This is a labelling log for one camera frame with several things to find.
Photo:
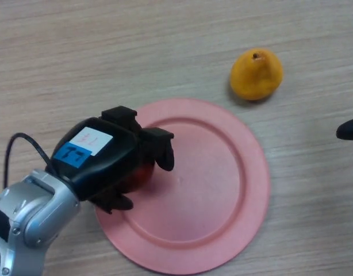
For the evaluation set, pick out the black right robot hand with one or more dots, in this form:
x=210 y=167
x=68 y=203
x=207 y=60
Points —
x=349 y=130

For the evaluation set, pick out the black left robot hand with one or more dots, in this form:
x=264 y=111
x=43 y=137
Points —
x=101 y=161

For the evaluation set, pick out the red apple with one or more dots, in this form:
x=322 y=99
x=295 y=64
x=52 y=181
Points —
x=142 y=175

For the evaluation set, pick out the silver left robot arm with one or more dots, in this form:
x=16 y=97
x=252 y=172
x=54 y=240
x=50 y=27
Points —
x=24 y=218

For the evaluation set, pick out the pink round plate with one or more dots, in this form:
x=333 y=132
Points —
x=199 y=187

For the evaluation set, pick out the yellow pear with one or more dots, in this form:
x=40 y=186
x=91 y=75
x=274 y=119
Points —
x=256 y=75

